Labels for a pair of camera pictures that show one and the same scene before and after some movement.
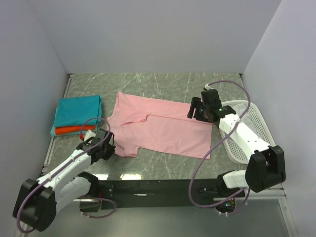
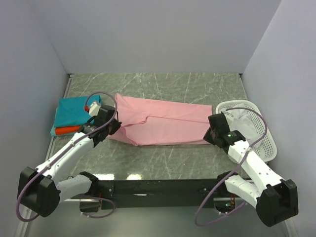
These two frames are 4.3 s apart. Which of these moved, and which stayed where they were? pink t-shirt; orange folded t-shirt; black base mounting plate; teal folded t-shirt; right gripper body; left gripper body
Moved: pink t-shirt; right gripper body; left gripper body
Stayed: black base mounting plate; orange folded t-shirt; teal folded t-shirt
